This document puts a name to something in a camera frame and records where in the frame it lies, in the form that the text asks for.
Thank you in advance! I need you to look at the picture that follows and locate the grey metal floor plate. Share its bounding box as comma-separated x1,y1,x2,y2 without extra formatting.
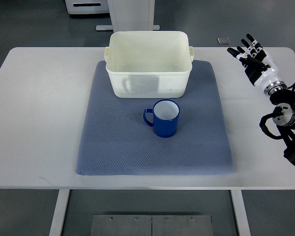
90,214,213,236

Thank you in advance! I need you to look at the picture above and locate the blue enamel cup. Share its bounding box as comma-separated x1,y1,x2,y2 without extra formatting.
143,99,180,138

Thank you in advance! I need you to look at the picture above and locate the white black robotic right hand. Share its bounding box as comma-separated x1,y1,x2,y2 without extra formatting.
227,34,287,96

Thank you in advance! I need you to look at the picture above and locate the white table leg right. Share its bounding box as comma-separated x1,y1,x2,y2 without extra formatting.
231,190,251,236

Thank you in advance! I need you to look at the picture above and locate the white cabinet with slot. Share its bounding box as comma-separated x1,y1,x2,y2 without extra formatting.
64,0,109,15

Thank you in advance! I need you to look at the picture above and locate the white table leg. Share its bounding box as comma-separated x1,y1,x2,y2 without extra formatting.
49,189,70,236
231,190,251,236

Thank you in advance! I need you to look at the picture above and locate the small grey floor plate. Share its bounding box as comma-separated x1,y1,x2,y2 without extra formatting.
217,37,231,45

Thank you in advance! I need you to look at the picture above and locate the cream plastic box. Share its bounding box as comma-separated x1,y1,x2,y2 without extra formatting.
104,31,194,98

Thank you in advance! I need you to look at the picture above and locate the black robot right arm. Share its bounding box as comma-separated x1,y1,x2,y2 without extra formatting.
259,82,295,166

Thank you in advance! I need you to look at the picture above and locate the white pillar stand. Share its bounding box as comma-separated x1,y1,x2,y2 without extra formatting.
96,0,160,32

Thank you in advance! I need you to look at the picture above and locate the white table leg left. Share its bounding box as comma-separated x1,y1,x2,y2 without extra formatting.
49,189,70,236

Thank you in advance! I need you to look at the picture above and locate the blue textured mat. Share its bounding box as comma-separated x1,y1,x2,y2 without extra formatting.
76,60,235,176

